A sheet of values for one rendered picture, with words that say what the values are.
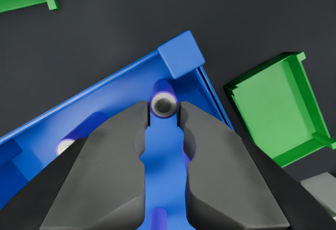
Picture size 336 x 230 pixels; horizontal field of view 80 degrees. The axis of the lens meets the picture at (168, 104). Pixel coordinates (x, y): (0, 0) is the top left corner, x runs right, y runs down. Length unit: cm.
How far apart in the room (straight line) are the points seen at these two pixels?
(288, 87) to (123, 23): 51
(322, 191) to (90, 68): 79
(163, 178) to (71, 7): 53
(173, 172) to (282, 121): 55
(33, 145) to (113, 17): 44
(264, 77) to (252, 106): 9
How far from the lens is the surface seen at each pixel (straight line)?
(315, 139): 79
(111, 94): 19
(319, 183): 85
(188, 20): 60
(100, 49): 61
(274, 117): 71
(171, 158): 21
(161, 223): 23
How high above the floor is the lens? 59
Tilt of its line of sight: 76 degrees down
